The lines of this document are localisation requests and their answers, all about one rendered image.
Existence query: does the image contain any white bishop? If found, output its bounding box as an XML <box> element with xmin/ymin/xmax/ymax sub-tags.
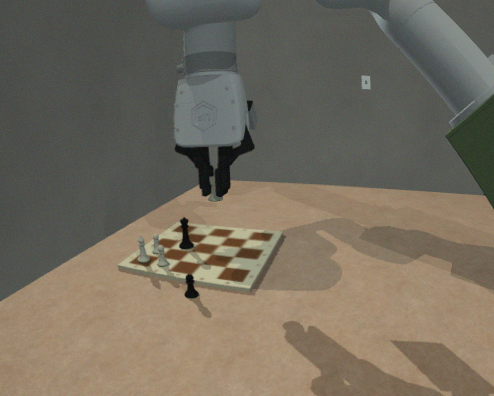
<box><xmin>138</xmin><ymin>235</ymin><xmax>150</xmax><ymax>263</ymax></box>

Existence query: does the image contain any chessboard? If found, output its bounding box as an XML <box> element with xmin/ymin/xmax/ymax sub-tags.
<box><xmin>118</xmin><ymin>222</ymin><xmax>283</xmax><ymax>292</ymax></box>

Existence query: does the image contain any white pawn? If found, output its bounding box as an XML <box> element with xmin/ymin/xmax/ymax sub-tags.
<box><xmin>152</xmin><ymin>234</ymin><xmax>159</xmax><ymax>254</ymax></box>
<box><xmin>157</xmin><ymin>245</ymin><xmax>169</xmax><ymax>267</ymax></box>

